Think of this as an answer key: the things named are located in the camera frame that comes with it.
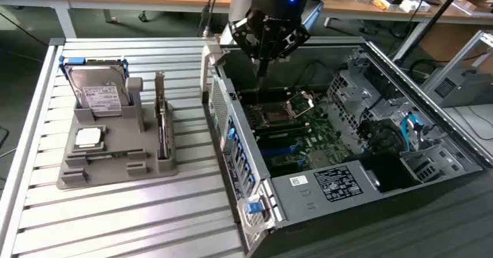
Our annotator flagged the Nvidia graphics card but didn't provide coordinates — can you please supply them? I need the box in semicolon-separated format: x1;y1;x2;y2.
154;71;175;161

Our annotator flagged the hard disk in blue carrier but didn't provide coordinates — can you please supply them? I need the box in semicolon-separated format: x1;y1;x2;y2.
58;55;134;118

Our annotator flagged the aluminium profile frame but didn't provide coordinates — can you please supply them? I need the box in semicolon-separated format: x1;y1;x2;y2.
417;29;493;97

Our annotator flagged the open metal socket cover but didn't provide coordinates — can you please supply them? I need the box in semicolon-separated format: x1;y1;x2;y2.
286;90;315;117

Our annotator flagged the green RAM stick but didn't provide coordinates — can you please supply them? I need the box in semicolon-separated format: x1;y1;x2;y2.
87;151;130;159

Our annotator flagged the yellow and white box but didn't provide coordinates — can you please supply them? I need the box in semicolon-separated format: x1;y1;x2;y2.
376;0;406;11

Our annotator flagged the green motherboard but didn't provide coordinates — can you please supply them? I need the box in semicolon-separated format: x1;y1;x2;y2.
241;87;358;178

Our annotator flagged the grey power supply unit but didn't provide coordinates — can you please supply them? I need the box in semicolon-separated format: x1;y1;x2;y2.
269;159;384;223

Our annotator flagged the black hanging cable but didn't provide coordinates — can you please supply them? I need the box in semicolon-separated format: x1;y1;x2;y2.
198;0;221;37

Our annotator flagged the silver CPU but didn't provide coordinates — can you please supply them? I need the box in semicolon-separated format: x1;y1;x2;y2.
74;127;106;149

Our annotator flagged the blue expansion slot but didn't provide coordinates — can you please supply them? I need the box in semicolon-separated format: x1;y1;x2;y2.
261;145;306;158

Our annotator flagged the open grey PC case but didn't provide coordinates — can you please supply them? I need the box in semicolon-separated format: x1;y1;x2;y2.
199;37;493;258

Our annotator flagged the CPU socket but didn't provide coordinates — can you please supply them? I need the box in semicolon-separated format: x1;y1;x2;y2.
261;102;298;126

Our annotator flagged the blue data wire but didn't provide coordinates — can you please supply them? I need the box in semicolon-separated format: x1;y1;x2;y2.
400;112;425;155

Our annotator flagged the grey plastic parts rack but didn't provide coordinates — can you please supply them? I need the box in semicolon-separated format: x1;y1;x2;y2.
56;77;181;190

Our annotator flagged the small white box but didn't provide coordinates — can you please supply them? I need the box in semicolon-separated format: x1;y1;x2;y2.
400;0;432;13

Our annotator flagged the grey computer tower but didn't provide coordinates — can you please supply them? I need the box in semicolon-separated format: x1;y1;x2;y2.
421;66;493;109

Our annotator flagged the black stand pole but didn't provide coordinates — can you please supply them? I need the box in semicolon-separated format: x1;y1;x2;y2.
392;0;470;66

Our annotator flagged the silver chipset heatsink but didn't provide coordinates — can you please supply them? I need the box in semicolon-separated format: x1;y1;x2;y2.
309;150;333;167

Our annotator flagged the perforated steel disk bay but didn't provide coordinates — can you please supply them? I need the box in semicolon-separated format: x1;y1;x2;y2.
326;53;392;126

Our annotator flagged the black wire bundle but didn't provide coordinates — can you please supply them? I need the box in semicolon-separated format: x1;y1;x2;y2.
356;118;405;155

